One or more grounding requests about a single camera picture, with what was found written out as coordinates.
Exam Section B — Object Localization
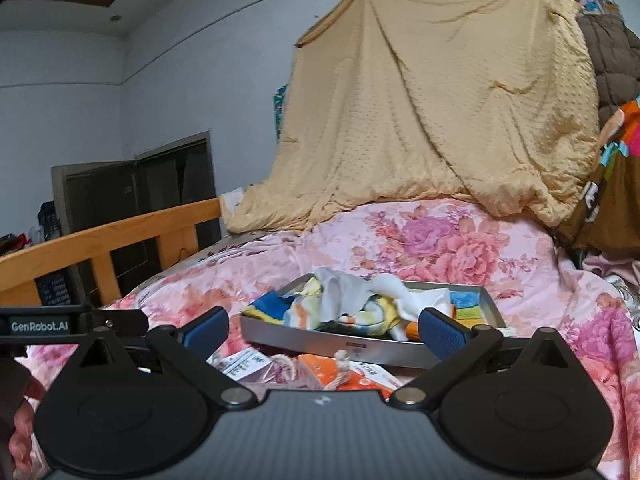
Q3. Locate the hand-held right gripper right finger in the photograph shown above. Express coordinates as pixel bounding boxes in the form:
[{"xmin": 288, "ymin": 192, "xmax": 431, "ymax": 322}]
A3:
[{"xmin": 389, "ymin": 307, "xmax": 583, "ymax": 407}]

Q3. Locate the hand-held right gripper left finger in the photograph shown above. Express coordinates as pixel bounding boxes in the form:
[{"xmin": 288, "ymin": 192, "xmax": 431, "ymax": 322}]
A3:
[{"xmin": 67, "ymin": 306, "xmax": 256, "ymax": 408}]

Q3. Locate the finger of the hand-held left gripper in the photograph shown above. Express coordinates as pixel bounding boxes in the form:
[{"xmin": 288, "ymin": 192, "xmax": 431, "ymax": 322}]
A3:
[{"xmin": 92, "ymin": 309, "xmax": 147, "ymax": 333}]

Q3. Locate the plain white cloth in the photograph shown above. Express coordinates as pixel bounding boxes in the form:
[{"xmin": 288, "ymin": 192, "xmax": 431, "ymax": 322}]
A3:
[{"xmin": 370, "ymin": 274, "xmax": 451, "ymax": 343}]

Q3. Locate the blue orange striped cloth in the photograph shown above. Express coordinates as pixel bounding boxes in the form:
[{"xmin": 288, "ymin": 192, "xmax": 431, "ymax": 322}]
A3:
[{"xmin": 284, "ymin": 279, "xmax": 407, "ymax": 342}]

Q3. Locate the grey metal tray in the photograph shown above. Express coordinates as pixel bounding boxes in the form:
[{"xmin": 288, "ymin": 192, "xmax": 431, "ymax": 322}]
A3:
[{"xmin": 240, "ymin": 272, "xmax": 508, "ymax": 368}]

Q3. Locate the grey cloth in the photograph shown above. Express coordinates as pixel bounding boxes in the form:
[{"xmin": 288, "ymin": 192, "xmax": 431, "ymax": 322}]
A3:
[{"xmin": 317, "ymin": 268, "xmax": 376, "ymax": 322}]

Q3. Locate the person's left hand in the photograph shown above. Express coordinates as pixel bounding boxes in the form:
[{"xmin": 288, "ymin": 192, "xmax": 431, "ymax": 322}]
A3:
[{"xmin": 7, "ymin": 375, "xmax": 47, "ymax": 461}]

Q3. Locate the yellow green blue cloth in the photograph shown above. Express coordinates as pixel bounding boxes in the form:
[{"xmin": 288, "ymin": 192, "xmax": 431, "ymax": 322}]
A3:
[{"xmin": 450, "ymin": 289, "xmax": 483, "ymax": 325}]

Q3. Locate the white pink box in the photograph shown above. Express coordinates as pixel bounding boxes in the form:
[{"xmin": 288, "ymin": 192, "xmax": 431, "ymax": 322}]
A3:
[{"xmin": 219, "ymin": 350, "xmax": 275, "ymax": 382}]

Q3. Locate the black plastic basket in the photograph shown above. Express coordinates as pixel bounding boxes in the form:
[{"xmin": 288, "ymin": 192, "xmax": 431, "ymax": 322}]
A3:
[{"xmin": 36, "ymin": 201, "xmax": 63, "ymax": 241}]

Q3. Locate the dark grey door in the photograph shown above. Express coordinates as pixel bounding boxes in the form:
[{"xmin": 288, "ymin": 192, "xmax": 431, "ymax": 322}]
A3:
[{"xmin": 52, "ymin": 132, "xmax": 218, "ymax": 301}]

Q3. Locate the pink satin cloth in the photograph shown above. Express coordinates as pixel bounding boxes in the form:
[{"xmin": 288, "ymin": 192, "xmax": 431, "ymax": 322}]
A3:
[{"xmin": 582, "ymin": 252, "xmax": 640, "ymax": 286}]

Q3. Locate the brown white ornate cloth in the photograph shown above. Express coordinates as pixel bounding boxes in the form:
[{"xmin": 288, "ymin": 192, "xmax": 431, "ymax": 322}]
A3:
[{"xmin": 610, "ymin": 280, "xmax": 640, "ymax": 313}]

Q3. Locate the brown garment with colourful stripes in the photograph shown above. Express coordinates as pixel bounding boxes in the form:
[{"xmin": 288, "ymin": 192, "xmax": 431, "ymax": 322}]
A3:
[{"xmin": 555, "ymin": 97, "xmax": 640, "ymax": 261}]

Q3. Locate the yellow blanket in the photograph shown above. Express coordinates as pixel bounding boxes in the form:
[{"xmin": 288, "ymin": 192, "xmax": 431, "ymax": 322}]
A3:
[{"xmin": 220, "ymin": 0, "xmax": 601, "ymax": 236}]

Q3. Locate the teal patterned cloth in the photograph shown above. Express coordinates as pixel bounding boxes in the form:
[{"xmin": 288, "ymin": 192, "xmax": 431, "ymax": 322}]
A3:
[{"xmin": 272, "ymin": 85, "xmax": 289, "ymax": 139}]

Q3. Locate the brown quilted jacket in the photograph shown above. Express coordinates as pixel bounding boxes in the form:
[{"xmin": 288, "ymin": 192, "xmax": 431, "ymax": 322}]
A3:
[{"xmin": 575, "ymin": 10, "xmax": 640, "ymax": 121}]

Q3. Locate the wooden bed rail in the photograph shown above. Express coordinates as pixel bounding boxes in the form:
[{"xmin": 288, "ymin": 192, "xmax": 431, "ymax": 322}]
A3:
[{"xmin": 0, "ymin": 197, "xmax": 223, "ymax": 307}]

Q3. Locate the orange plush toy with rope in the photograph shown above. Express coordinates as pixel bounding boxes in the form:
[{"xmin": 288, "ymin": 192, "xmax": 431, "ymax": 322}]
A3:
[{"xmin": 297, "ymin": 351, "xmax": 401, "ymax": 393}]

